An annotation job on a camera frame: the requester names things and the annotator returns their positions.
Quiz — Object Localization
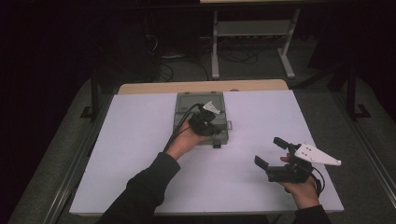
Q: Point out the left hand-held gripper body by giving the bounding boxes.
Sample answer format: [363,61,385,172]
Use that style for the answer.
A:
[187,100,222,137]

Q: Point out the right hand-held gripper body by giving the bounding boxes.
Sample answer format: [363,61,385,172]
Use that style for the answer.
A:
[265,142,343,184]

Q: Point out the grey plastic compartment box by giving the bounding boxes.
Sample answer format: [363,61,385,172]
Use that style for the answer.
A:
[171,91,233,149]

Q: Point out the person's right hand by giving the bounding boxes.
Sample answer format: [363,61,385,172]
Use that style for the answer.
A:
[277,153,321,210]

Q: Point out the person's left hand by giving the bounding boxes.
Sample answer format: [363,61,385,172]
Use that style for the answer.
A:
[164,119,211,161]

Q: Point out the white board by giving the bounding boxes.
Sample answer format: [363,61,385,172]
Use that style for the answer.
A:
[68,90,346,217]

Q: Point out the wooden table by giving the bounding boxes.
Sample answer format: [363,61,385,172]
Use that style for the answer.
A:
[117,78,290,95]

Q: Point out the black metal stand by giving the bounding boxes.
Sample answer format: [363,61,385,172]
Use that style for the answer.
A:
[345,64,374,121]
[79,70,103,122]

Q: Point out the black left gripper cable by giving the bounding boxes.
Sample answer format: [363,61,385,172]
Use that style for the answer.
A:
[162,103,205,154]

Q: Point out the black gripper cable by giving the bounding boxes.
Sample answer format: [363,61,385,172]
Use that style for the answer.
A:
[162,103,205,154]
[310,166,326,198]

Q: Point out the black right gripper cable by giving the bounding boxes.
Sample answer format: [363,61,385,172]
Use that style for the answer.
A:
[310,166,326,198]

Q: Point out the black floor cables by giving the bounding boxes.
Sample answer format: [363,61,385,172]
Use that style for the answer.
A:
[155,57,210,82]
[218,48,260,65]

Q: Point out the aluminium rail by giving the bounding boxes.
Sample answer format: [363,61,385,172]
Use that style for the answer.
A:
[42,92,114,224]
[330,90,396,201]

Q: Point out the white metal desk frame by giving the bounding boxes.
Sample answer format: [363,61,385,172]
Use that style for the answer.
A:
[210,7,302,80]

